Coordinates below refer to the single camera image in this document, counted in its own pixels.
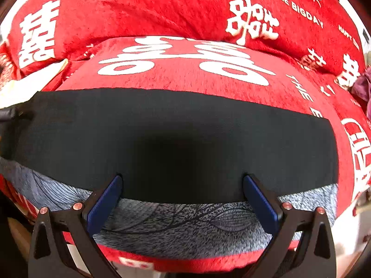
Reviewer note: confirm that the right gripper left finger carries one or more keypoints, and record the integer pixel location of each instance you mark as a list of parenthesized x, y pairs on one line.
[(62, 242)]

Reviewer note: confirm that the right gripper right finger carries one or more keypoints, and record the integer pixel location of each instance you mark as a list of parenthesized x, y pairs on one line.
[(301, 244)]

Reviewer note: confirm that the black pants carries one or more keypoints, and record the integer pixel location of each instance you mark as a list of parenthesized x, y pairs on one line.
[(169, 146)]

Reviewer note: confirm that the cream white cloth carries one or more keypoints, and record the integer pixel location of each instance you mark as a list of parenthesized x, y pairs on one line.
[(18, 91)]

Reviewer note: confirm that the purple cloth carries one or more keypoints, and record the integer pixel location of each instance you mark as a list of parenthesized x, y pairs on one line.
[(361, 88)]

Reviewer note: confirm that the red gold embroidered pillow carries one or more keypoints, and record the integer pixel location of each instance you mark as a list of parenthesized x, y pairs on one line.
[(9, 70)]

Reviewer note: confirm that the red blanket white characters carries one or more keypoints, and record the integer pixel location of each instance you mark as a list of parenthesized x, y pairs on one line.
[(298, 55)]

